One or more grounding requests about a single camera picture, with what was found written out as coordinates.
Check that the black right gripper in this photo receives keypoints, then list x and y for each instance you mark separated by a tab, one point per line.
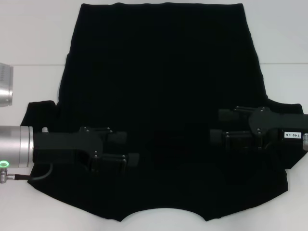
276	125

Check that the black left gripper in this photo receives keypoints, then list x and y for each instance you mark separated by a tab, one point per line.
60	144

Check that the black t-shirt with FREE print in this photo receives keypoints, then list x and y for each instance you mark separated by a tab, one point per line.
163	72

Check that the small silver left gripper plug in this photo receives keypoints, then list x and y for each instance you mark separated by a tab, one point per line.
45	130

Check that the small silver gripper plug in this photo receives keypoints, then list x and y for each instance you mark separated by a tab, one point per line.
45	130
305	142

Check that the small silver right gripper plug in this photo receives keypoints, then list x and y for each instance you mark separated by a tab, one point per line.
305	142

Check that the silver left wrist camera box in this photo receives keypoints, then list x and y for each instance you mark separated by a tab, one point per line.
6	84

